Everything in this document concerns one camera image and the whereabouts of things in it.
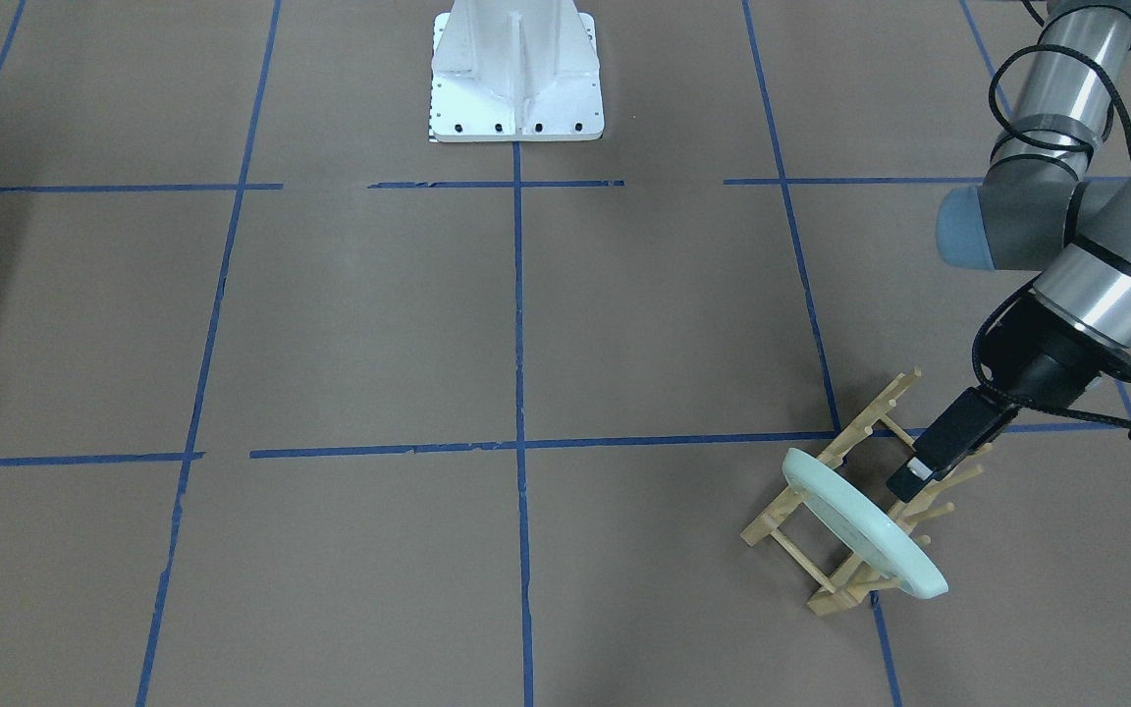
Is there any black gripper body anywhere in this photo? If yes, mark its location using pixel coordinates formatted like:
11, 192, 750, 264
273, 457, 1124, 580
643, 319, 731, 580
978, 294, 1117, 408

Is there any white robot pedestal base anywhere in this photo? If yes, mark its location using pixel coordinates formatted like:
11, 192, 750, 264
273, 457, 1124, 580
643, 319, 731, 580
428, 1, 606, 143

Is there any light green plate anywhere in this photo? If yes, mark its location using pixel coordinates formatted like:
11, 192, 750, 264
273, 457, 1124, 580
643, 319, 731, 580
782, 449, 948, 600

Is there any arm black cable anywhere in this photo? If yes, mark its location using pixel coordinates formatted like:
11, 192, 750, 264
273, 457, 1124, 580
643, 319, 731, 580
970, 0, 1131, 433

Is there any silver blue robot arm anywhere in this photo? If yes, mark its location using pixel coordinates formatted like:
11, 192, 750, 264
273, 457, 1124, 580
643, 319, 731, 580
886, 1, 1131, 502

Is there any wooden dish rack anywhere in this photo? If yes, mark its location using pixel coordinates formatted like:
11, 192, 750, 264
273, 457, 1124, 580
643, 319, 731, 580
741, 367, 984, 617

